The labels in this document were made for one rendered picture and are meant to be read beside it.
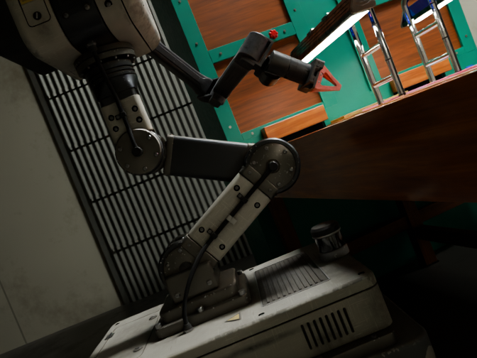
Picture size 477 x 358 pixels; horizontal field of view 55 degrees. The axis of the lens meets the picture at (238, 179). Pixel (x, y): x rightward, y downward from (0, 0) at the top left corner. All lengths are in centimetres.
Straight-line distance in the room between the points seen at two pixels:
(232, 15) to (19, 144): 250
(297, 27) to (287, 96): 32
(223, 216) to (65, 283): 323
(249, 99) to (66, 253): 249
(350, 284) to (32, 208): 349
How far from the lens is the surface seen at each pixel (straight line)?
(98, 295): 412
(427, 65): 196
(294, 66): 120
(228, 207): 102
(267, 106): 211
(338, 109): 221
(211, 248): 103
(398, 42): 244
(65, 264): 414
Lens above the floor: 77
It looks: 2 degrees down
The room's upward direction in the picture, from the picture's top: 22 degrees counter-clockwise
